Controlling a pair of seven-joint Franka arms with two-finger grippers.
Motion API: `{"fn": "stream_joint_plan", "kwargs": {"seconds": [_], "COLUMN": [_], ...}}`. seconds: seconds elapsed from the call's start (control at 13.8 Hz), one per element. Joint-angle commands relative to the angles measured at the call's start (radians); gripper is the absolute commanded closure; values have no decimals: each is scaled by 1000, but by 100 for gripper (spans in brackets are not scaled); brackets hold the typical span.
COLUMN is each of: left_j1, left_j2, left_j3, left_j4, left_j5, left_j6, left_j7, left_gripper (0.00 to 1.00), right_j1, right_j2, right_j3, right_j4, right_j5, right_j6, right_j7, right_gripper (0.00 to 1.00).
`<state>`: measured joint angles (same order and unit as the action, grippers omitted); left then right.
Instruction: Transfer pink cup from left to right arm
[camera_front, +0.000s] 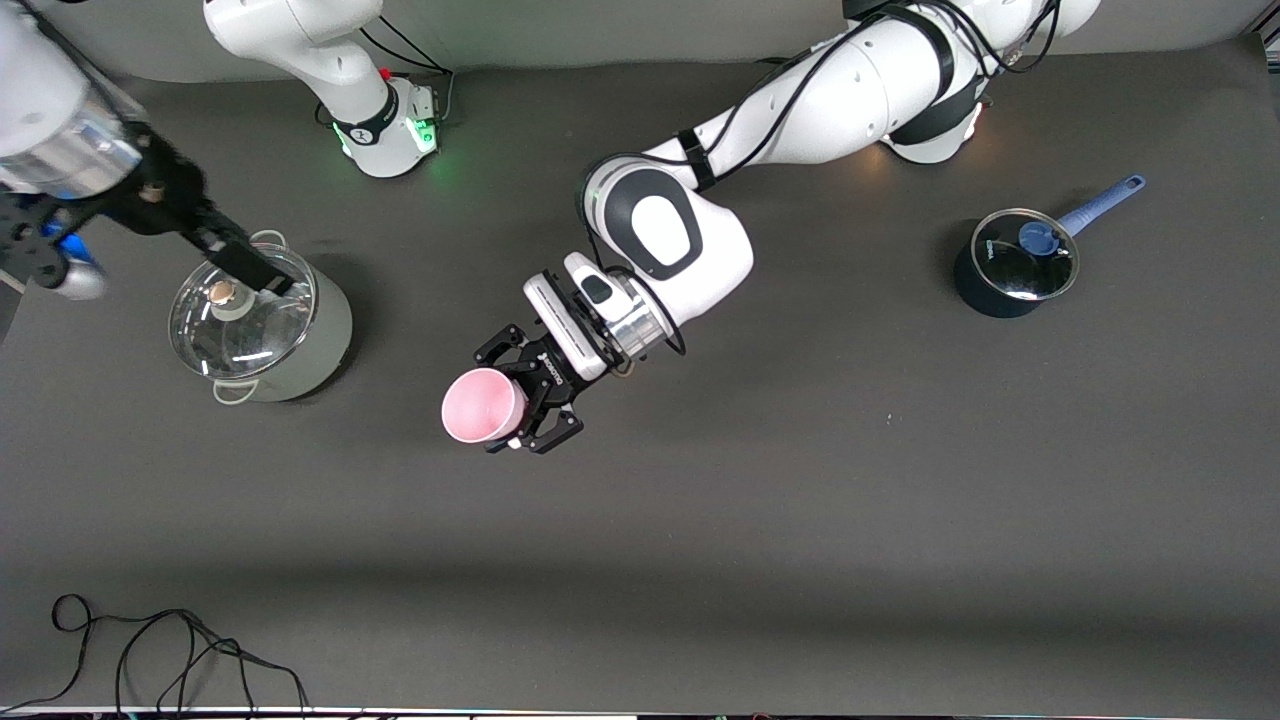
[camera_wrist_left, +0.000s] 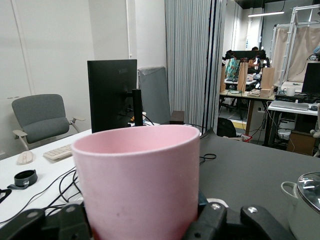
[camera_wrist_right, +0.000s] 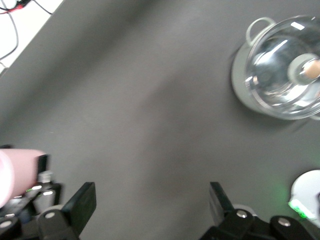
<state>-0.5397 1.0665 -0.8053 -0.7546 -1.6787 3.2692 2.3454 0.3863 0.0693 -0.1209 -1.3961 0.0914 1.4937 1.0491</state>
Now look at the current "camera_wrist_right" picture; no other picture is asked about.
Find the grey-green cooking pot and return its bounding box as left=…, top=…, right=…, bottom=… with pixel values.
left=230, top=16, right=320, bottom=121

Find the thin red cable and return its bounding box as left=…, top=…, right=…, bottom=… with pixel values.
left=0, top=0, right=34, bottom=15

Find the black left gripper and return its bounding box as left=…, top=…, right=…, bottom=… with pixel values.
left=0, top=144, right=63, bottom=217

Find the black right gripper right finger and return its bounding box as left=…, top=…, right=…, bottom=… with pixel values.
left=199, top=181, right=320, bottom=240

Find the thin black cable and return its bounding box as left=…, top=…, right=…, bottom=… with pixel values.
left=0, top=0, right=54, bottom=69

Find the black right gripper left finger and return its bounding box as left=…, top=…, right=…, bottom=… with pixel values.
left=0, top=181, right=97, bottom=240

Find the glass lid with wooden knob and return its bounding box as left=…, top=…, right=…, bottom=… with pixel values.
left=244, top=14, right=320, bottom=121

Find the dark grey table mat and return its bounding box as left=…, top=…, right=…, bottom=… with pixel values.
left=0, top=0, right=320, bottom=240

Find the pink plastic cup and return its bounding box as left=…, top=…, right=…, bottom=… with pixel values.
left=0, top=148, right=47, bottom=209

